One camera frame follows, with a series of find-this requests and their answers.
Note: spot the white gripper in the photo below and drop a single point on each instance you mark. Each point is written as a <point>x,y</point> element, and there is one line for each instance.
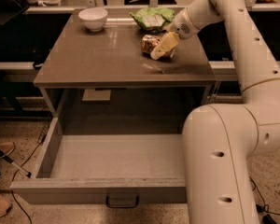
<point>181,24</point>

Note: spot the crushed orange soda can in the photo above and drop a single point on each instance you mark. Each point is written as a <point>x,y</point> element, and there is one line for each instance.
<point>149,42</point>

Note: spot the white ceramic bowl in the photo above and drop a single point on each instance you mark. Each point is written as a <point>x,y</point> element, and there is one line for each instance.
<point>93,18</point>

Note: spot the white black cane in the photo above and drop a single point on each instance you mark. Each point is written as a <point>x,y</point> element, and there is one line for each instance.
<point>5,157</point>

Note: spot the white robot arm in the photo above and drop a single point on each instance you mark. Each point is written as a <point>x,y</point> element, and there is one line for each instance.
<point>218,138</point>

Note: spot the grey cabinet with glossy top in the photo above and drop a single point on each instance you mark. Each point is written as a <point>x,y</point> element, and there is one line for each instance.
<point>112,58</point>

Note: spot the paper label inside cabinet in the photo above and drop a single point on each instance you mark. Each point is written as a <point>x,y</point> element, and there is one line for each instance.
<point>90,95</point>

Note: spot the black drawer handle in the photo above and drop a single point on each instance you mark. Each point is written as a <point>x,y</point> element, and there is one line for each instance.
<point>122,203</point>

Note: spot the tan shoe upper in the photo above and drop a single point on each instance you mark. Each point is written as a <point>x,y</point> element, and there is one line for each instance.
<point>7,147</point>

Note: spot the green chip bag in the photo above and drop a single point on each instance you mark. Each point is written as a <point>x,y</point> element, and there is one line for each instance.
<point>153,19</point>

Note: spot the open grey top drawer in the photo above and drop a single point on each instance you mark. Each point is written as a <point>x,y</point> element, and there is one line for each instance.
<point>128,146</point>

